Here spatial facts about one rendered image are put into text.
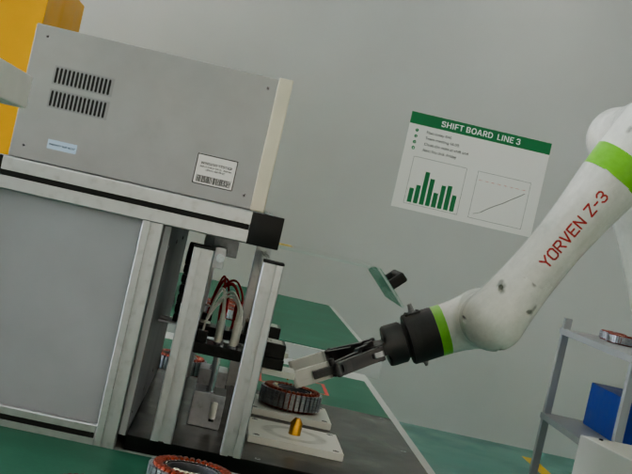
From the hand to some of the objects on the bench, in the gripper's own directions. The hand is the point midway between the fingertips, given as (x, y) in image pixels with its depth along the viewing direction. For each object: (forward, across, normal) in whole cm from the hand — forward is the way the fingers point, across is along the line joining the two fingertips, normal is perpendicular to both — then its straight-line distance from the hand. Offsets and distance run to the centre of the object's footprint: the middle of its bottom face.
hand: (297, 372), depth 209 cm
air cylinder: (+17, 0, 0) cm, 17 cm away
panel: (+26, +12, -6) cm, 30 cm away
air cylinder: (+17, +24, 0) cm, 30 cm away
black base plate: (+6, +12, +8) cm, 16 cm away
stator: (+3, 0, +5) cm, 6 cm away
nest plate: (+4, +24, +7) cm, 26 cm away
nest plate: (+4, 0, +6) cm, 8 cm away
